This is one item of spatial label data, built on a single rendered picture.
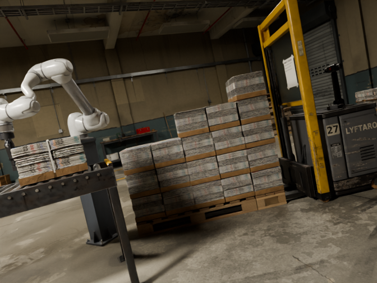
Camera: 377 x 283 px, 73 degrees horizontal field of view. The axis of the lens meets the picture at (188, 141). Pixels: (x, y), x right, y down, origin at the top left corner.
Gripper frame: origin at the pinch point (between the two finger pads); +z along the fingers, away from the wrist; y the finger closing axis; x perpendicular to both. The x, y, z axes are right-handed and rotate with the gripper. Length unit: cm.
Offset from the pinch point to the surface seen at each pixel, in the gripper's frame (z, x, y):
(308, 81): -17, -229, -19
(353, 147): 50, -261, -26
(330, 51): -123, -769, 380
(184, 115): -10, -130, 34
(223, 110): -7, -165, 22
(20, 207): 22.2, -4.2, -27.5
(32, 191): 15.3, -11.6, -27.5
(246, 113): 0, -185, 16
